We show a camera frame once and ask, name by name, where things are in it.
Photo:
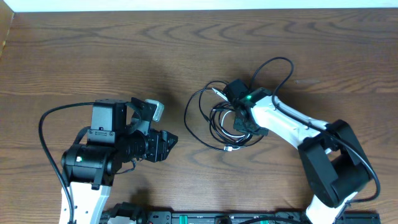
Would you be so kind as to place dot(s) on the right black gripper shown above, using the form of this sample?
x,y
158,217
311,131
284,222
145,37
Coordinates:
x,y
237,125

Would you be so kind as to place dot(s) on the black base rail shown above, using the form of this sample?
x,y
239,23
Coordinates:
x,y
131,214

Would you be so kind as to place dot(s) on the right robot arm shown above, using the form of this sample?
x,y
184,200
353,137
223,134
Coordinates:
x,y
334,162

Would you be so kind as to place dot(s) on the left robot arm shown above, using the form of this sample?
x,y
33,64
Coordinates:
x,y
120,132

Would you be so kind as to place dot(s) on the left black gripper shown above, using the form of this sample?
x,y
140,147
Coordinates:
x,y
161,145

